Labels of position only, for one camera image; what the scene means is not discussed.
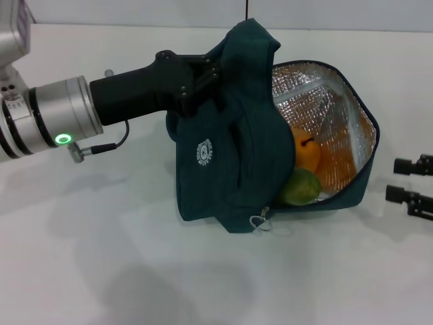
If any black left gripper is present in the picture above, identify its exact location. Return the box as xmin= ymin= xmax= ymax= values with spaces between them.
xmin=89 ymin=49 xmax=224 ymax=127

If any dark teal insulated bag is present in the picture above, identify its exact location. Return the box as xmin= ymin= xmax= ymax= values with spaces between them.
xmin=165 ymin=18 xmax=380 ymax=234

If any orange yellow pear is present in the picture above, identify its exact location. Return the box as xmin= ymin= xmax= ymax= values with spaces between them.
xmin=291 ymin=127 xmax=322 ymax=173

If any green cucumber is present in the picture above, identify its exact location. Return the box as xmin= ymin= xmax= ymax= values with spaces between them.
xmin=279 ymin=168 xmax=322 ymax=207

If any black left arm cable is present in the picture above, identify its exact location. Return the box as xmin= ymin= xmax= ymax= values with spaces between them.
xmin=67 ymin=120 xmax=131 ymax=164

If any metal zipper pull ring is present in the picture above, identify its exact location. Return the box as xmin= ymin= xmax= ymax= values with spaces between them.
xmin=249 ymin=207 xmax=271 ymax=234

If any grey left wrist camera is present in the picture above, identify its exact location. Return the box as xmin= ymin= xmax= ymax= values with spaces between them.
xmin=0 ymin=0 xmax=33 ymax=102

